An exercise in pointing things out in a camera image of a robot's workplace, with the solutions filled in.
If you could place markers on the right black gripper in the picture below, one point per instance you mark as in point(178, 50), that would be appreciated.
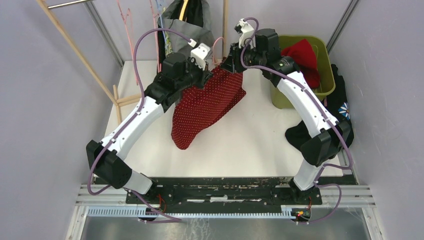
point(232, 64)

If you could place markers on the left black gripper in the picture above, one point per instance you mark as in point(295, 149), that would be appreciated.
point(205, 75)

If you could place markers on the red polka dot skirt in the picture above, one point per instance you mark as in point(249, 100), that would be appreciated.
point(201, 108)

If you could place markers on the plain red skirt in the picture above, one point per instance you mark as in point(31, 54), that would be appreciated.
point(304, 56)

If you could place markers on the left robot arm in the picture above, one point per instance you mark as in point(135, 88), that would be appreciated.
point(106, 158)

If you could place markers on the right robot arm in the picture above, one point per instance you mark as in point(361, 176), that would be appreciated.
point(259, 49)

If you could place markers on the grey pleated skirt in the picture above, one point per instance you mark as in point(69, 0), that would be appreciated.
point(197, 25)

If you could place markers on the yellow hanger with metal hook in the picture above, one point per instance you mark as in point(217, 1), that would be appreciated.
point(183, 9)

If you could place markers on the yellow lemon print garment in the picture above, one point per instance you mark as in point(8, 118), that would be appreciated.
point(167, 44)

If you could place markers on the green plastic laundry basket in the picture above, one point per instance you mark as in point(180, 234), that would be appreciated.
point(282, 96)

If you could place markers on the aluminium corner profile right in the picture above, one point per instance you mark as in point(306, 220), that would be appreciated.
point(351, 7)

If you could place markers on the aluminium corner profile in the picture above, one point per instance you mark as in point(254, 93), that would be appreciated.
point(351, 7)
point(100, 25)

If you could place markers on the aluminium corner profile left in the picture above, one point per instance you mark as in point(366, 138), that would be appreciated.
point(100, 25)

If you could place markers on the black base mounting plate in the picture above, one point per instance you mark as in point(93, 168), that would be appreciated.
point(228, 195)

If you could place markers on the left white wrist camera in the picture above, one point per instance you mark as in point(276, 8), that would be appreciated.
point(199, 54)

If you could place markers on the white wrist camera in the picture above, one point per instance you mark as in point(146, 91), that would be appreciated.
point(199, 54)
point(245, 31)

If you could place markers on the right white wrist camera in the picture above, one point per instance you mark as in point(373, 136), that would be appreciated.
point(245, 31)

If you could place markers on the wooden clothes rack frame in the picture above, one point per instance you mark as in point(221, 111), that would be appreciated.
point(110, 14)

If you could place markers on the chrome clothes rail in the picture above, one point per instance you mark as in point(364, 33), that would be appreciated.
point(69, 3)

